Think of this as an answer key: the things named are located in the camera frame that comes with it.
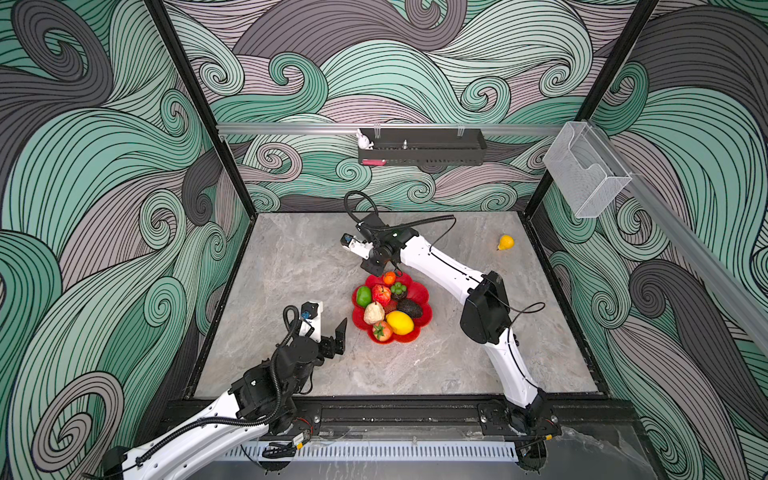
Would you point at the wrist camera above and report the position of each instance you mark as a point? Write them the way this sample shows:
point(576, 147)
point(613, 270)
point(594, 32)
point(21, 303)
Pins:
point(311, 320)
point(360, 248)

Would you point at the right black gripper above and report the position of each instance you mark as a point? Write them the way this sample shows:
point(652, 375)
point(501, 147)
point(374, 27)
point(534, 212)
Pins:
point(374, 269)

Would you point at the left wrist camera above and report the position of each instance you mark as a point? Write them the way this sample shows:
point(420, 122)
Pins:
point(311, 320)

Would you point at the beige fake pear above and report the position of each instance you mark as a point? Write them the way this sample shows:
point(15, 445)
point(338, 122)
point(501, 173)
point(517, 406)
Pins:
point(374, 313)

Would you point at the yellow fake lemon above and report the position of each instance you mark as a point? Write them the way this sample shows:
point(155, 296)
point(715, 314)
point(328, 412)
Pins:
point(400, 323)

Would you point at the small white rabbit figurine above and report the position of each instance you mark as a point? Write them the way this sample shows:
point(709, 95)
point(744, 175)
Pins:
point(363, 141)

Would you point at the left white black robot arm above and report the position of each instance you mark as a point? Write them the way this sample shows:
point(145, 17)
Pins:
point(258, 404)

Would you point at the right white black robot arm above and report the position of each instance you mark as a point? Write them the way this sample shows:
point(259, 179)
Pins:
point(487, 318)

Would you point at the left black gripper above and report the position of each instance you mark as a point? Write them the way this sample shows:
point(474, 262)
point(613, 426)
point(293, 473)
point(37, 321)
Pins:
point(329, 350)

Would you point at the red fake apple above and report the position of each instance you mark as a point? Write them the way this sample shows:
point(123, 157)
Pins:
point(381, 294)

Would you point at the white perforated cable duct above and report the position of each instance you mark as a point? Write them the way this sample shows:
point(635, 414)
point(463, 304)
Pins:
point(384, 451)

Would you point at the clear acrylic wall holder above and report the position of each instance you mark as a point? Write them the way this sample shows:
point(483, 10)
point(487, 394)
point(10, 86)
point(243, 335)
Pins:
point(587, 169)

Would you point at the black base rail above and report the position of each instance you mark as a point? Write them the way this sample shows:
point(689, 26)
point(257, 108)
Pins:
point(491, 415)

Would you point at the green fake lime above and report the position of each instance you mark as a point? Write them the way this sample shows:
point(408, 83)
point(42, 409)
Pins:
point(363, 296)

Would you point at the black wall shelf tray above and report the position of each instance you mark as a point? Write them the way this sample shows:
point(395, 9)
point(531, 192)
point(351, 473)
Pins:
point(424, 147)

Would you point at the dark fake avocado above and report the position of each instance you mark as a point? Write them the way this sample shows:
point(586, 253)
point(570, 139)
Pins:
point(410, 308)

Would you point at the red fake strawberry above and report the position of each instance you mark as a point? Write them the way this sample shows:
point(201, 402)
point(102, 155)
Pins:
point(382, 332)

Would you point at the red flower-shaped fruit bowl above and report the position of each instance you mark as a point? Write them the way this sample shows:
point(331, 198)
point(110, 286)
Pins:
point(416, 292)

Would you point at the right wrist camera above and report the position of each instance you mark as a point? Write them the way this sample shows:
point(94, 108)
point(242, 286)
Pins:
point(360, 248)

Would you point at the small yellow fake pear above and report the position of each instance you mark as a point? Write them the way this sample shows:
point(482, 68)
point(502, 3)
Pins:
point(506, 242)

